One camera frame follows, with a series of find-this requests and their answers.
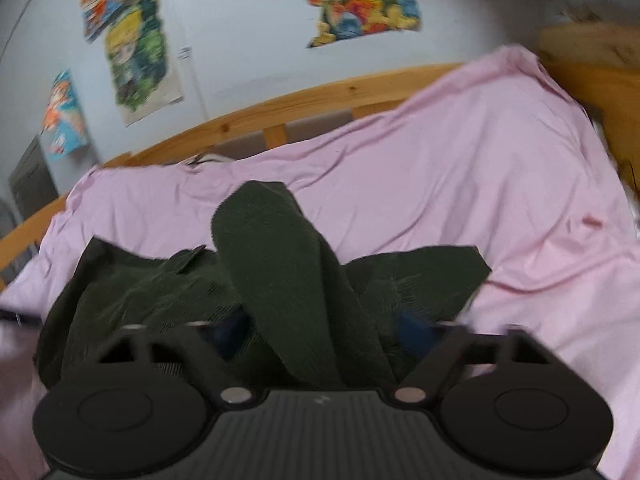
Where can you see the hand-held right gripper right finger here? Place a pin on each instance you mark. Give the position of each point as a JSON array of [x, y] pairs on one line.
[[412, 335]]

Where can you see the wooden bed frame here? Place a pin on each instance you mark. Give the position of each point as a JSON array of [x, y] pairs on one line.
[[300, 100]]

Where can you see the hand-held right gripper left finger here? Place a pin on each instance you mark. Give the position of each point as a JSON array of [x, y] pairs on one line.
[[231, 332]]

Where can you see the blond cartoon figure poster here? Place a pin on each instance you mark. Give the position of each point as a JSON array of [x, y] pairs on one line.
[[140, 60]]

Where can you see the curled blue cartoon poster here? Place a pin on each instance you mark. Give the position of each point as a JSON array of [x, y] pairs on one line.
[[62, 115]]

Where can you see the pink bed sheet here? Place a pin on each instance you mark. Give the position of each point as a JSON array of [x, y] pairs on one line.
[[450, 185]]

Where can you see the dark grey wall panel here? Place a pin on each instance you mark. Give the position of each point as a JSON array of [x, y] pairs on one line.
[[31, 175]]

